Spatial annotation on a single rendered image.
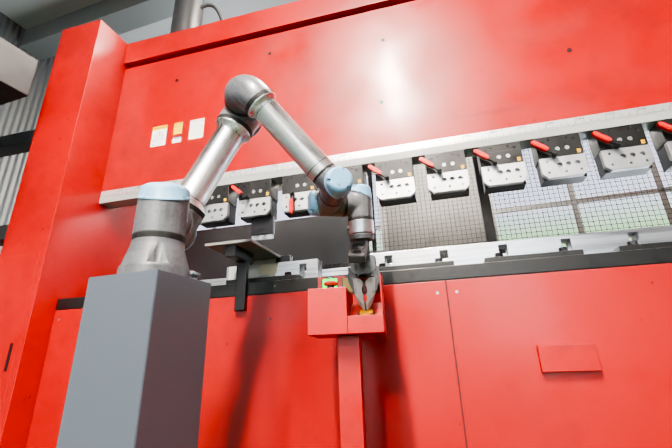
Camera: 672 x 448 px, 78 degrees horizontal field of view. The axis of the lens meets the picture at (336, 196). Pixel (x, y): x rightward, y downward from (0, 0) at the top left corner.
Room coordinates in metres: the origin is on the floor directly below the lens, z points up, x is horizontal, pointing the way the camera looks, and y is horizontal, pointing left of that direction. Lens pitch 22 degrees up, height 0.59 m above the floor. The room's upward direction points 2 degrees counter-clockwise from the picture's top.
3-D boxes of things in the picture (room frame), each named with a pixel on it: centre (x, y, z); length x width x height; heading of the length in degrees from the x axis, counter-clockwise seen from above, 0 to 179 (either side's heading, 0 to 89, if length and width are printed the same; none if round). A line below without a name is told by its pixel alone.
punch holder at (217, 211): (1.73, 0.53, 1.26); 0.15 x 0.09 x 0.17; 75
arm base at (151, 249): (0.93, 0.41, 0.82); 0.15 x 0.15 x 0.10
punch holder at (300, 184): (1.63, 0.15, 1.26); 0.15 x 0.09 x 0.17; 75
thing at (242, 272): (1.49, 0.36, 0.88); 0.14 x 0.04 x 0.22; 165
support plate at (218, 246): (1.53, 0.35, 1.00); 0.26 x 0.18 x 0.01; 165
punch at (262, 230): (1.67, 0.31, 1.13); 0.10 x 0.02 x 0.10; 75
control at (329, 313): (1.20, -0.02, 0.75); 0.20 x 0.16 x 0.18; 82
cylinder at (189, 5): (1.94, 0.79, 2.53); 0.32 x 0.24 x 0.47; 75
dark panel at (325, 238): (2.23, 0.41, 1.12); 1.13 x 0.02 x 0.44; 75
